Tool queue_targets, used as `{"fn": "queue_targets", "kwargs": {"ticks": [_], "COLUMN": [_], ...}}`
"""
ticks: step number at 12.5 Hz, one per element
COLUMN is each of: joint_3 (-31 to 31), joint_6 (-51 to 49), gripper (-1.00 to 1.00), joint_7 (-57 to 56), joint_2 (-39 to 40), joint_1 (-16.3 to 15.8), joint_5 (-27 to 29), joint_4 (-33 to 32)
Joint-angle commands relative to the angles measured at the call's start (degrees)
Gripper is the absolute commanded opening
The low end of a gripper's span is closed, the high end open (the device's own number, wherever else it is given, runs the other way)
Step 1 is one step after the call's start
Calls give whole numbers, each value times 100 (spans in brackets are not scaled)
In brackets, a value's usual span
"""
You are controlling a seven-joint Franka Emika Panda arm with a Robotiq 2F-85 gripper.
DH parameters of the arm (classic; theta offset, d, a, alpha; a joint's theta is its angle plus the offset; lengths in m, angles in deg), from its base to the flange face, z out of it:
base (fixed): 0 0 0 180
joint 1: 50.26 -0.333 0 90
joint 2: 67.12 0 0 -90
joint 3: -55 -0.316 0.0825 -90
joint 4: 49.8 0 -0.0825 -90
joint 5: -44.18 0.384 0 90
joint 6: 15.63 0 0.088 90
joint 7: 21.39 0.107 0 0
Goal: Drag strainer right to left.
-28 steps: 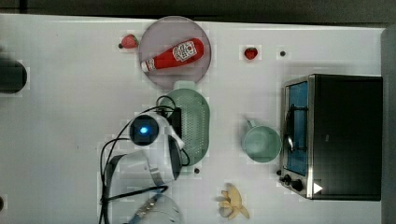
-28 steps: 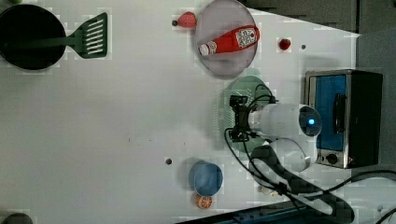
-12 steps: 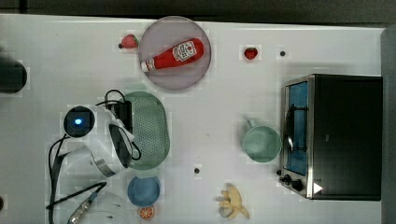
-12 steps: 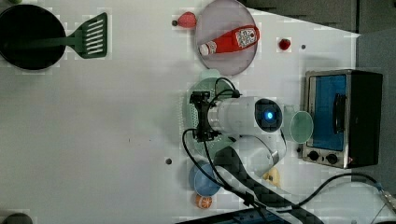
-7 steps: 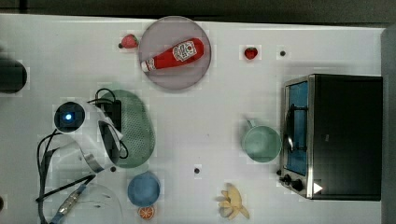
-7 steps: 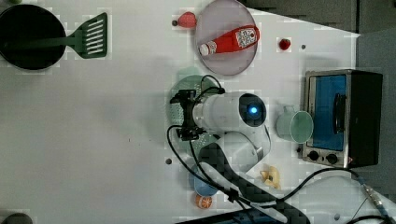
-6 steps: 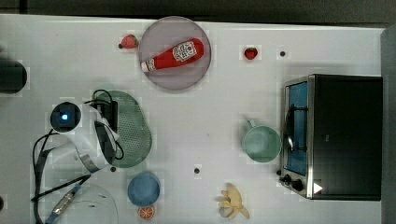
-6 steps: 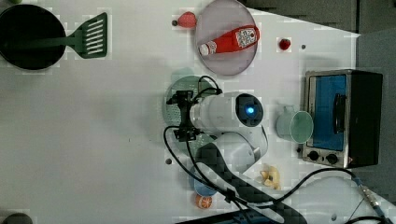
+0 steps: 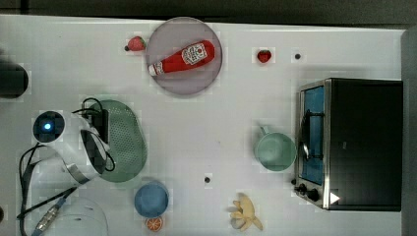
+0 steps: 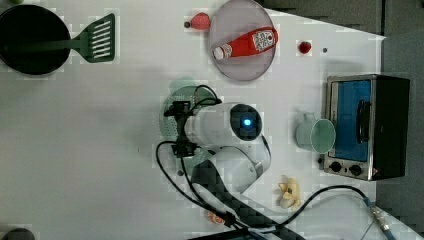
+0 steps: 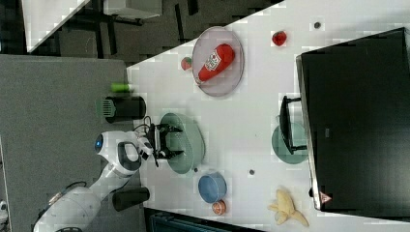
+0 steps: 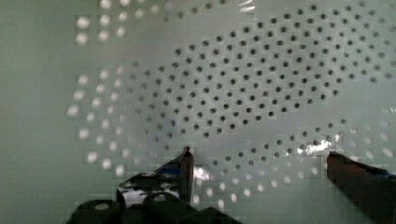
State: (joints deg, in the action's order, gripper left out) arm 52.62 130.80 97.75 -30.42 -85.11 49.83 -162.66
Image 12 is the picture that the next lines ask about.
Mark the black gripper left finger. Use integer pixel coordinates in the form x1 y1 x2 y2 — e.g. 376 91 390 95
116 147 194 205

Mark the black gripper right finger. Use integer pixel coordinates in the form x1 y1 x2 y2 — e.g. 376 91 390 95
327 151 396 224

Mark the green plastic strainer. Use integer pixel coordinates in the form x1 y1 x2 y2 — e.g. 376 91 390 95
1 0 395 224

